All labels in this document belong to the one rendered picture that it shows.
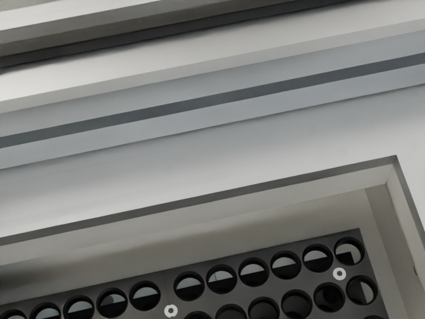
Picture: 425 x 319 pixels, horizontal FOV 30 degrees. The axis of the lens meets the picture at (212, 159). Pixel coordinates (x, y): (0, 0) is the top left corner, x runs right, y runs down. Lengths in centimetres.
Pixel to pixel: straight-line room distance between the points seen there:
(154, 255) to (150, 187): 11
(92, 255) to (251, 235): 8
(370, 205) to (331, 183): 10
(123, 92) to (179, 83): 2
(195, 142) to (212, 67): 4
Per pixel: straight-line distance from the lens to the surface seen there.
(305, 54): 29
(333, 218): 43
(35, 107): 29
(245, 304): 34
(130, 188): 31
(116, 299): 40
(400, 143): 33
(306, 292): 34
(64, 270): 42
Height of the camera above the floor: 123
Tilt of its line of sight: 62 degrees down
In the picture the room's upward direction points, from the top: 3 degrees counter-clockwise
